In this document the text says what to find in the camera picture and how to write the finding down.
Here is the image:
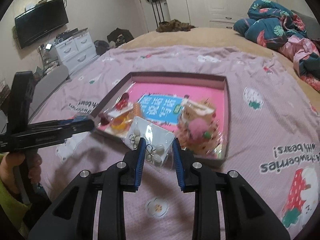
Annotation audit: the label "black bag on floor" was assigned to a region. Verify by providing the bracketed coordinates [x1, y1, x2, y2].
[107, 28, 134, 47]

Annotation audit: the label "dark red hair clip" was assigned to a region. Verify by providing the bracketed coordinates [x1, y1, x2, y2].
[98, 113, 110, 126]

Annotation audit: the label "small blue box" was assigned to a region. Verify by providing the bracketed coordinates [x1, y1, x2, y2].
[72, 114, 91, 122]

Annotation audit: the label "grey bench seat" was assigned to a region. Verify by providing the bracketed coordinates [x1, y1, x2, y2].
[29, 65, 69, 120]

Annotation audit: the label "pink fluffy strawberry clip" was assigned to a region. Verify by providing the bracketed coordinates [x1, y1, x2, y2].
[188, 118, 212, 140]

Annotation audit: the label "teal floral quilt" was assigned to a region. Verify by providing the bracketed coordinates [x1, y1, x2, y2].
[233, 0, 319, 92]

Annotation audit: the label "black wall television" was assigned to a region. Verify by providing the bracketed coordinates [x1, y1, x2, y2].
[15, 0, 69, 49]

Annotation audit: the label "grey headboard cushion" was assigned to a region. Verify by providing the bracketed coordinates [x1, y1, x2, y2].
[291, 10, 320, 40]

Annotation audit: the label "pink strawberry bear blanket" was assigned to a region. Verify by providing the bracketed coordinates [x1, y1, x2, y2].
[30, 45, 320, 240]

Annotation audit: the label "cream white hair claw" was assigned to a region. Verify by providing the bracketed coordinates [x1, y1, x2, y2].
[181, 98, 215, 122]

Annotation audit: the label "person's left hand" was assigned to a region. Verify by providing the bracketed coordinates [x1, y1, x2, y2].
[1, 152, 42, 194]

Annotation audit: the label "white flower earrings card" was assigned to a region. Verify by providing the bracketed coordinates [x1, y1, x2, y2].
[122, 116, 175, 172]

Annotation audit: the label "white drawer cabinet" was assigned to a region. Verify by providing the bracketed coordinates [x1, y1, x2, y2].
[49, 29, 99, 75]

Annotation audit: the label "tan bed cover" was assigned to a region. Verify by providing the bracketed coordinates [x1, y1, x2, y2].
[121, 28, 320, 111]

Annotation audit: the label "red dotted scrunchies in bag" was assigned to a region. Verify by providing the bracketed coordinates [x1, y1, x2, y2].
[175, 98, 223, 159]

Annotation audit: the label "olive clothing on bed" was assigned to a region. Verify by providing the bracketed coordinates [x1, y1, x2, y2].
[156, 19, 195, 33]

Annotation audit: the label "dark cardboard tray box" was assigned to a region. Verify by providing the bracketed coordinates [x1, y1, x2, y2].
[88, 71, 230, 169]

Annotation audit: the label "orange yellow hair clips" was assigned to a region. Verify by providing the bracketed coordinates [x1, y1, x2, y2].
[110, 113, 134, 133]

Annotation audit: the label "pink book in tray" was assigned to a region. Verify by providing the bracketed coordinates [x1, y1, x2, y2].
[97, 81, 226, 156]

